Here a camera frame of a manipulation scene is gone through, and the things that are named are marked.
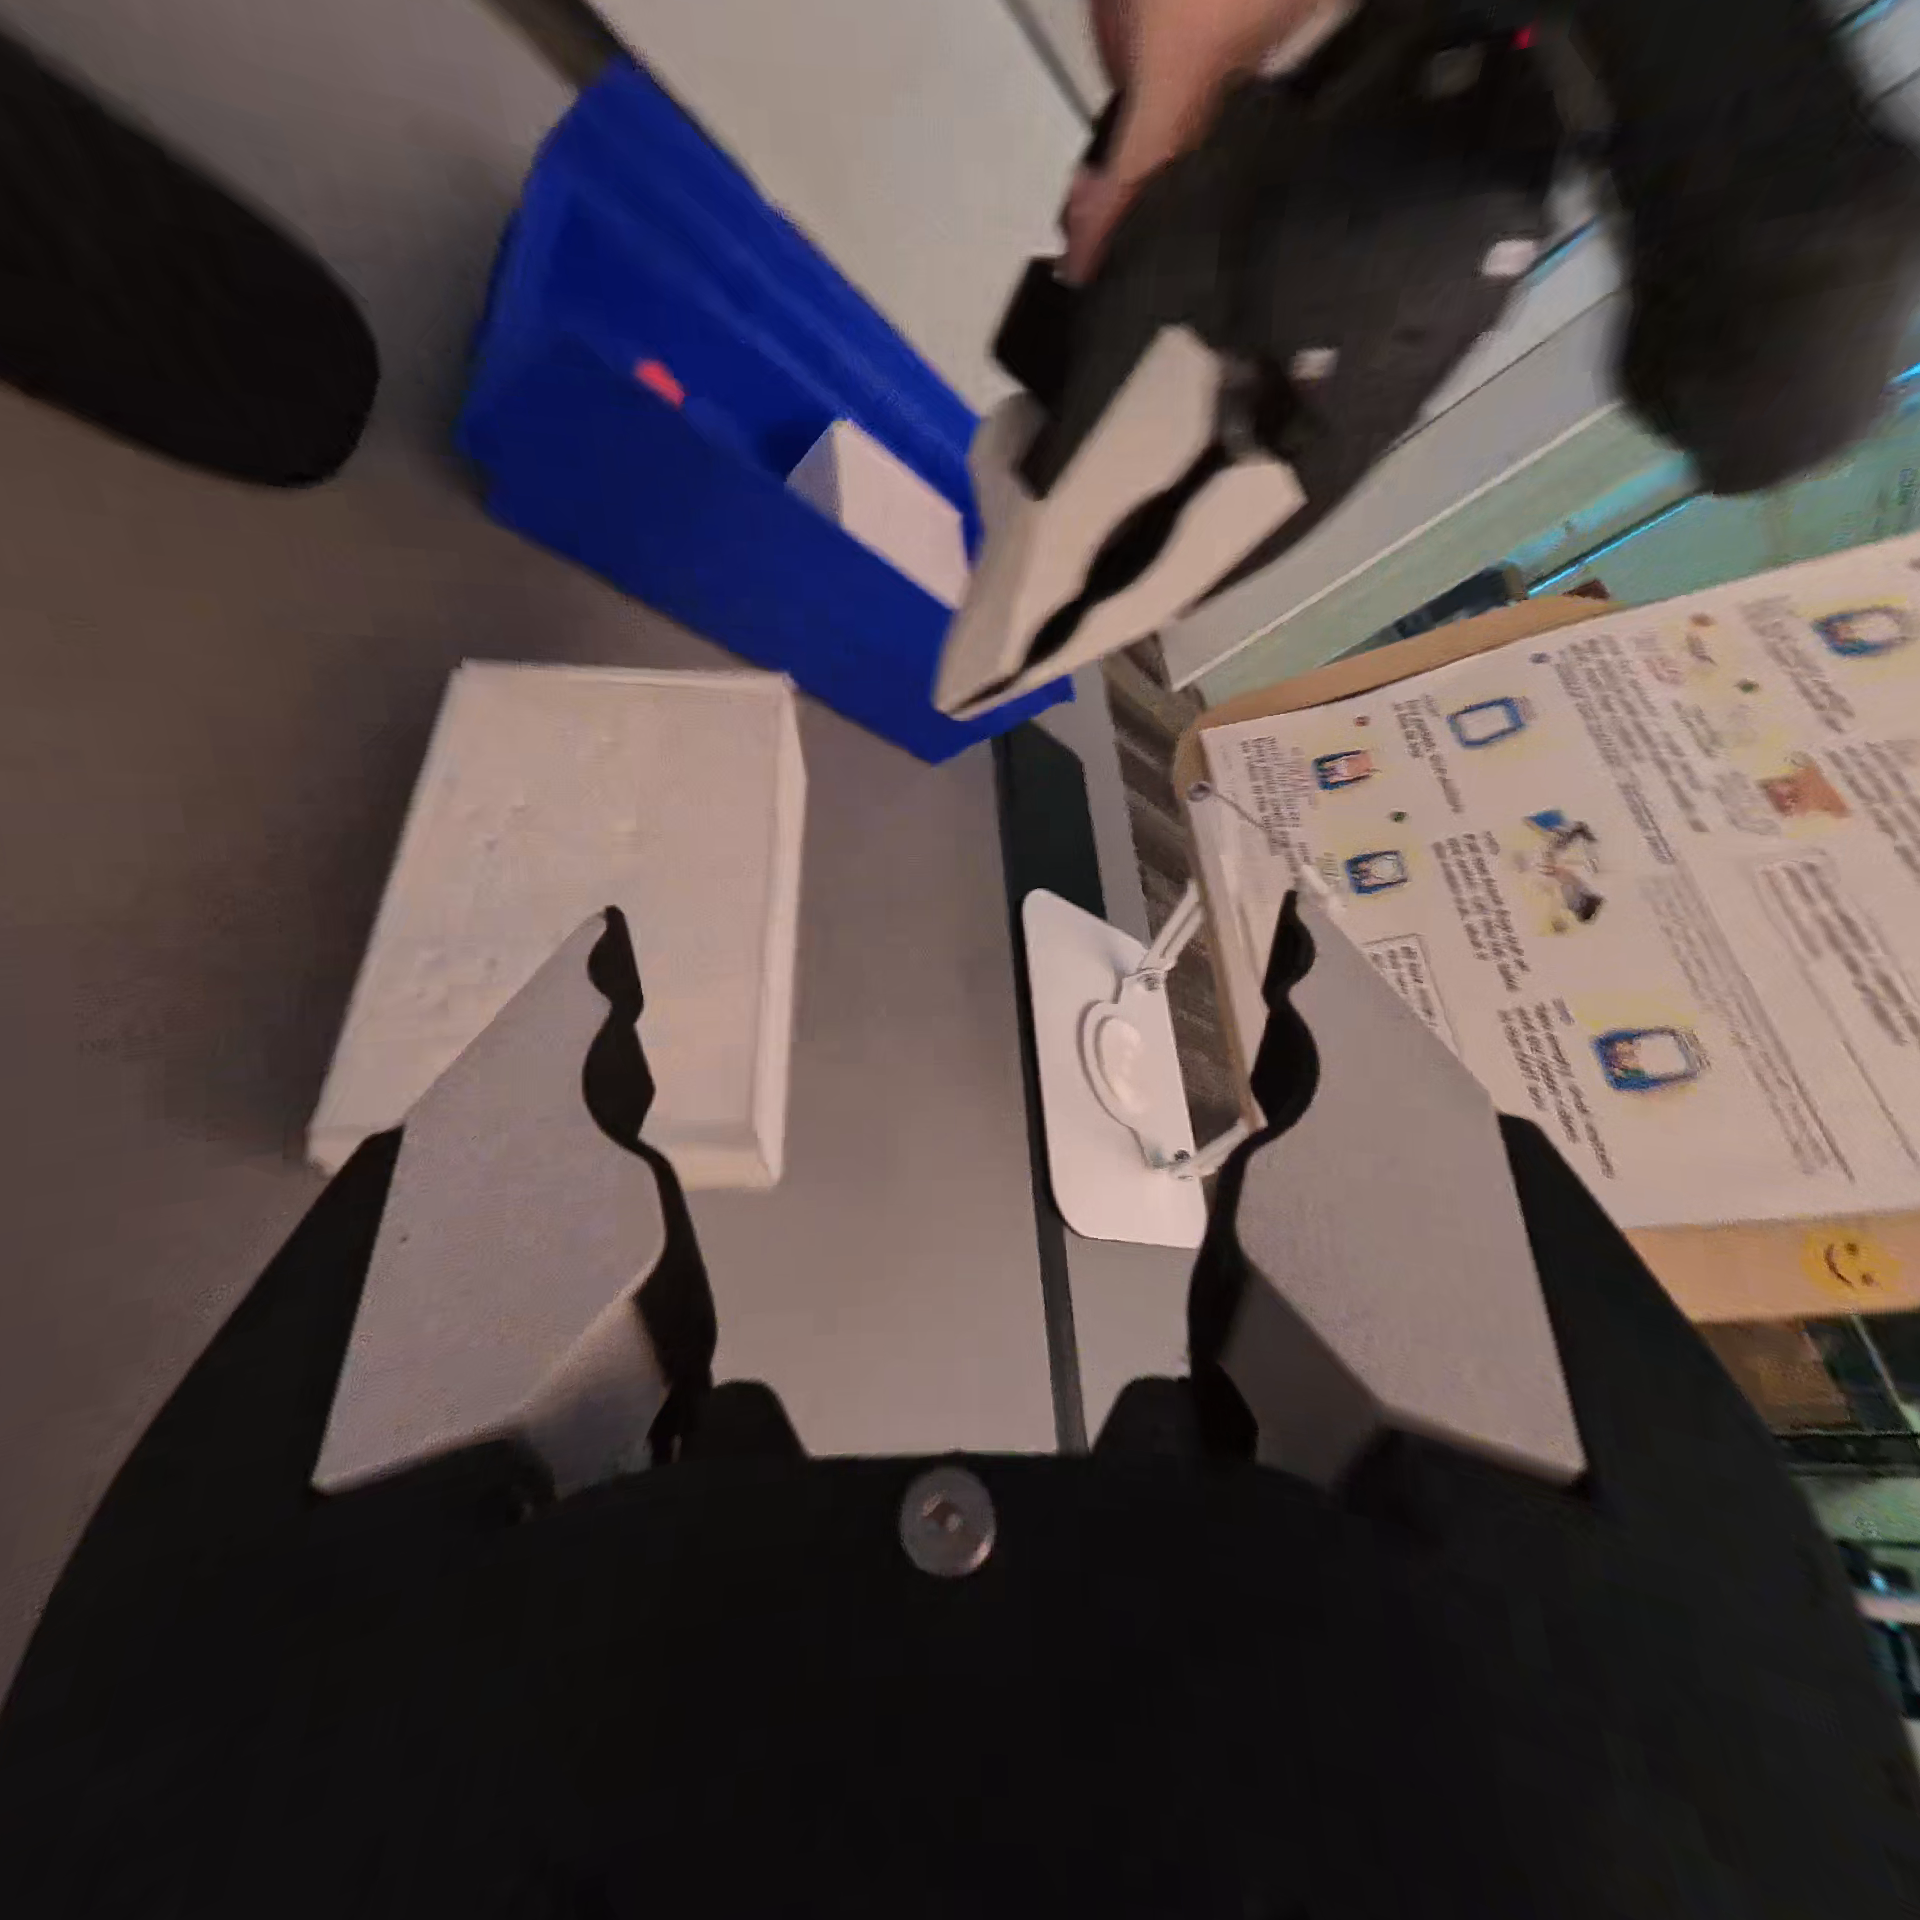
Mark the black mesh office chair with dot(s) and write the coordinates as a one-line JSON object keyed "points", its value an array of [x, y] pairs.
{"points": [[151, 271]]}

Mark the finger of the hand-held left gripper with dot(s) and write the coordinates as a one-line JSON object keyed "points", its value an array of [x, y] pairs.
{"points": [[1201, 554], [1095, 465]]}

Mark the instruction sheet on wooden board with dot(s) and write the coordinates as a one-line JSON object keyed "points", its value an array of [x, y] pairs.
{"points": [[1724, 1269]]}

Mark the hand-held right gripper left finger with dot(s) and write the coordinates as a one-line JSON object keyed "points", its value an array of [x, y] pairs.
{"points": [[495, 1231]]}

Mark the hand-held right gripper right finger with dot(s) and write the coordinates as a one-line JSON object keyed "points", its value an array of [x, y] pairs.
{"points": [[1394, 1231]]}

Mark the person's left hand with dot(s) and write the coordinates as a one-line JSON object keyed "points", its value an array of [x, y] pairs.
{"points": [[1184, 60]]}

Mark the yellow smiley sticker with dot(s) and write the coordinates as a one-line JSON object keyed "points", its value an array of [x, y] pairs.
{"points": [[1849, 1262]]}

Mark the black fuzzy object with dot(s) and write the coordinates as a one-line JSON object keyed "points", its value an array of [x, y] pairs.
{"points": [[1771, 225]]}

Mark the blue plastic bin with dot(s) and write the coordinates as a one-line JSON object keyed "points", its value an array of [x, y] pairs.
{"points": [[660, 511]]}

